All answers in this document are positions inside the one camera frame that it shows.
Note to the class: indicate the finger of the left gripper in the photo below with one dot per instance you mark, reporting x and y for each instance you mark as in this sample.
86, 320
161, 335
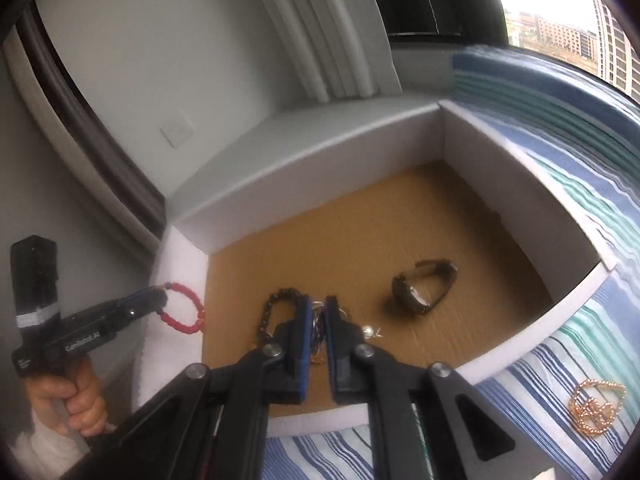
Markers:
139, 309
150, 293

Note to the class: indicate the dark window frame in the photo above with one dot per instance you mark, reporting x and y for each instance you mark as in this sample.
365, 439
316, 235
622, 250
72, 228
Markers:
463, 22

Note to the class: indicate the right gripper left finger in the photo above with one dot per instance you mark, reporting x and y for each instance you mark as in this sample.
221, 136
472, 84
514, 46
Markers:
277, 371

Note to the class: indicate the silver ring cluster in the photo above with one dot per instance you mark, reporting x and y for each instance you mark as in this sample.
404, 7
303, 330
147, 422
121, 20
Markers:
318, 332

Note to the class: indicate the dark wrist watch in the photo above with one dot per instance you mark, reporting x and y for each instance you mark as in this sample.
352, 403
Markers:
420, 289

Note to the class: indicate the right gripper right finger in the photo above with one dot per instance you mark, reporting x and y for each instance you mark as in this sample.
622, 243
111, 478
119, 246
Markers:
353, 364

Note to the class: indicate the white wall socket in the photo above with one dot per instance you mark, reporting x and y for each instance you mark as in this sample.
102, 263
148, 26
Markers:
177, 130

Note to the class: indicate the blue striped bed sheet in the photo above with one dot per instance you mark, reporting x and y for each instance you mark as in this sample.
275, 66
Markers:
553, 152

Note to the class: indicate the white curtain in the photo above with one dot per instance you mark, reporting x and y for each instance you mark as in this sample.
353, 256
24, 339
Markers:
339, 48

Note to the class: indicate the person's left hand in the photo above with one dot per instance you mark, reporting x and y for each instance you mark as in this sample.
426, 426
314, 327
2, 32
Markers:
74, 402

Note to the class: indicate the white pearl earring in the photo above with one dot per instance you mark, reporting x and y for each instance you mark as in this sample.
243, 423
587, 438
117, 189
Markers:
370, 332

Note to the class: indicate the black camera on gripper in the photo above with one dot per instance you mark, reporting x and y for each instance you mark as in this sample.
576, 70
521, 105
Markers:
34, 271

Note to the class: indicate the white cardboard tray box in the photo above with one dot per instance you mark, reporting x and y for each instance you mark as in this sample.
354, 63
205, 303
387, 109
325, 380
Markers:
351, 248

